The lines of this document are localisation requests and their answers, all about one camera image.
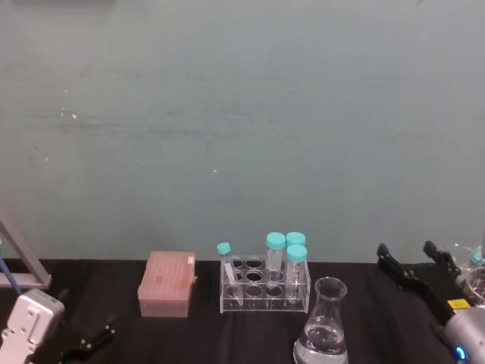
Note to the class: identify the clear glass beaker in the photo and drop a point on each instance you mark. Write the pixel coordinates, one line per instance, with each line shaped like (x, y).
(478, 282)

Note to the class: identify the thin tube with teal cap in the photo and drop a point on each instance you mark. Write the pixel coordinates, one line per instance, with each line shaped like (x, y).
(229, 269)

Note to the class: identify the teal capped tube in beaker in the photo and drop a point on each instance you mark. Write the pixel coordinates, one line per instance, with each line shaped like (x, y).
(478, 256)

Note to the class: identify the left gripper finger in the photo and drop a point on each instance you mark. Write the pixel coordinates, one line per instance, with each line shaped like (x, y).
(99, 333)
(64, 295)

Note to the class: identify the robot right arm with silver joint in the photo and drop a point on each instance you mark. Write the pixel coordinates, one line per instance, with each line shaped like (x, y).
(467, 335)

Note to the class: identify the wide tube with teal cap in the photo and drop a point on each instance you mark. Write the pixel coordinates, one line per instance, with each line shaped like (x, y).
(296, 273)
(275, 258)
(296, 239)

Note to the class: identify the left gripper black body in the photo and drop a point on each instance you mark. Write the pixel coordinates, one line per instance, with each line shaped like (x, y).
(74, 357)

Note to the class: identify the pink pipette tip box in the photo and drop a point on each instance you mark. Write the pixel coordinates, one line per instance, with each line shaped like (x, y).
(166, 284)

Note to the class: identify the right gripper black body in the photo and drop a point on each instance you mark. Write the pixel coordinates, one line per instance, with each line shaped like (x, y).
(428, 299)

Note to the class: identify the robot left arm with grey camera housing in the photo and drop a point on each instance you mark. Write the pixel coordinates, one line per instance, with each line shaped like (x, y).
(26, 322)

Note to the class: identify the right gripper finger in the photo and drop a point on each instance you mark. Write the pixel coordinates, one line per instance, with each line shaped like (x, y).
(390, 265)
(441, 259)

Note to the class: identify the grey metal frame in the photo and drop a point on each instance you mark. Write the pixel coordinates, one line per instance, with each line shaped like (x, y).
(26, 261)

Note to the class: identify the clear glass conical flask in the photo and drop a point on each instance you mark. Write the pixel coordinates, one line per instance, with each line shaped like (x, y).
(324, 333)

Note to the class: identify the clear acrylic tube rack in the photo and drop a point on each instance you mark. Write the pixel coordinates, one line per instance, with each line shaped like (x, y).
(261, 292)

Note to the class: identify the black table cloth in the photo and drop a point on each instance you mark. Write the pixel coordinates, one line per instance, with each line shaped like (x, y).
(212, 337)

